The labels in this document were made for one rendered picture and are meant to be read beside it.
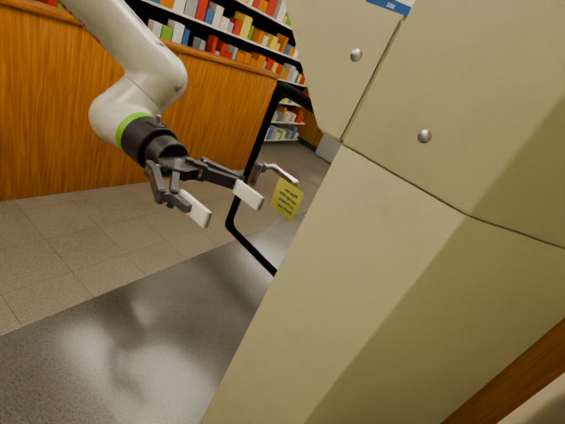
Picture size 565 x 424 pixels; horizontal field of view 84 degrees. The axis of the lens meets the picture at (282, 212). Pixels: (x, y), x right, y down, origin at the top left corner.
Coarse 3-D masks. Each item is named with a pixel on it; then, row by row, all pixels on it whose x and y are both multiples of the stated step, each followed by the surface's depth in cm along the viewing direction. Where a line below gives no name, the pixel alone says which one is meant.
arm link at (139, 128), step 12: (132, 120) 59; (144, 120) 60; (156, 120) 59; (132, 132) 58; (144, 132) 58; (156, 132) 59; (168, 132) 61; (132, 144) 58; (144, 144) 58; (132, 156) 60; (144, 156) 59; (144, 168) 61
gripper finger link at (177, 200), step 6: (168, 192) 49; (162, 198) 48; (168, 198) 49; (174, 198) 49; (180, 198) 49; (174, 204) 49; (180, 204) 48; (186, 204) 48; (192, 204) 49; (186, 210) 48
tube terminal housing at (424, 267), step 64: (448, 0) 21; (512, 0) 19; (384, 64) 23; (448, 64) 21; (512, 64) 20; (384, 128) 24; (448, 128) 22; (512, 128) 20; (320, 192) 28; (384, 192) 25; (448, 192) 23; (512, 192) 22; (320, 256) 30; (384, 256) 26; (448, 256) 24; (512, 256) 26; (256, 320) 36; (320, 320) 31; (384, 320) 28; (448, 320) 29; (512, 320) 31; (256, 384) 38; (320, 384) 33; (384, 384) 34; (448, 384) 36
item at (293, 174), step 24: (288, 120) 67; (312, 120) 63; (264, 144) 73; (288, 144) 68; (312, 144) 64; (336, 144) 61; (264, 168) 73; (288, 168) 69; (312, 168) 65; (264, 192) 74; (288, 192) 70; (312, 192) 66; (240, 216) 81; (264, 216) 75; (288, 216) 70; (264, 240) 76; (288, 240) 71
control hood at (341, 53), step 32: (288, 0) 26; (320, 0) 25; (352, 0) 24; (320, 32) 26; (352, 32) 24; (384, 32) 23; (320, 64) 26; (352, 64) 25; (320, 96) 27; (352, 96) 25; (320, 128) 27
